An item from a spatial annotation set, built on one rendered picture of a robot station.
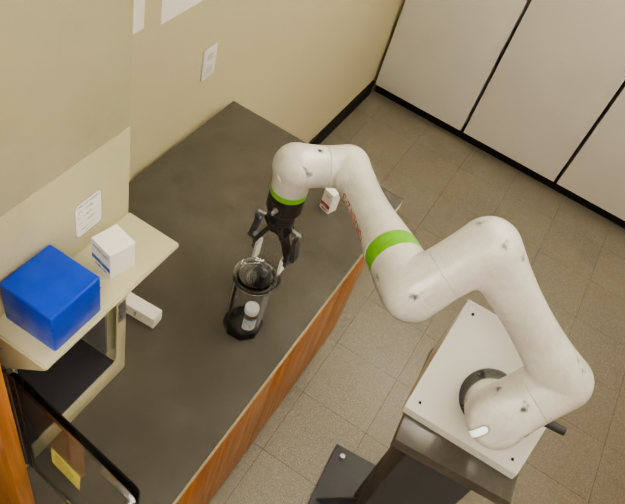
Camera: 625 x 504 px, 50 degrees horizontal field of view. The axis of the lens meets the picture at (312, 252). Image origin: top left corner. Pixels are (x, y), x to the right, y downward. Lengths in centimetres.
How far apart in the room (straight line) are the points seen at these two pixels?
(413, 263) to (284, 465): 155
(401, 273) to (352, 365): 171
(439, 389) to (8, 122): 123
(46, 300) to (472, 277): 73
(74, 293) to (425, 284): 61
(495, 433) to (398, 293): 43
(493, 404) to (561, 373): 16
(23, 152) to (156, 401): 88
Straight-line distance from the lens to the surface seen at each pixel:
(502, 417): 152
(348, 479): 271
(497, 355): 175
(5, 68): 86
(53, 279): 105
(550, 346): 144
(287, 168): 152
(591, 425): 333
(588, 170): 410
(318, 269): 197
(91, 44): 95
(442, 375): 175
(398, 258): 129
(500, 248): 125
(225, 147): 226
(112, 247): 113
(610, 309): 382
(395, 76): 420
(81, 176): 108
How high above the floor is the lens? 245
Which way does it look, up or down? 49 degrees down
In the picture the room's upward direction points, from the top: 20 degrees clockwise
